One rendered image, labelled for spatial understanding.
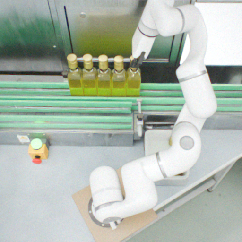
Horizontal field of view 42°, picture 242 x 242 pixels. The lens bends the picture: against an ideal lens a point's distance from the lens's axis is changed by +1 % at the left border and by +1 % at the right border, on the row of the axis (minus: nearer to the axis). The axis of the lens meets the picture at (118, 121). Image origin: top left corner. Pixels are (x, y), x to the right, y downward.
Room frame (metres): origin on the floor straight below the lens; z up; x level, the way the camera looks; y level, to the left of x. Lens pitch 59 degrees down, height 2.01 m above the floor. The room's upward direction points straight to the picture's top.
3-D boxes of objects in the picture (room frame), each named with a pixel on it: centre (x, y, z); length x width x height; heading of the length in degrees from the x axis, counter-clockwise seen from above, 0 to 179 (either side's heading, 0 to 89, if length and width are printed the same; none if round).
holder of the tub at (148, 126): (0.59, -0.20, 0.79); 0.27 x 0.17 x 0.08; 179
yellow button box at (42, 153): (0.60, 0.35, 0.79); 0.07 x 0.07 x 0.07; 89
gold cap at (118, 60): (0.79, 0.00, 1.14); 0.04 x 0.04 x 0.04
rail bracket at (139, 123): (0.66, -0.09, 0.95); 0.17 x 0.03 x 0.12; 179
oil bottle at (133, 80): (0.79, -0.06, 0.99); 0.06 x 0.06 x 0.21; 0
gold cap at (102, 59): (0.79, 0.06, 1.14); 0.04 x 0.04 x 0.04
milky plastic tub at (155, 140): (0.56, -0.20, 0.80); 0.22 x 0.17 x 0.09; 179
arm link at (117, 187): (0.35, 0.04, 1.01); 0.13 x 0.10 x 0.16; 12
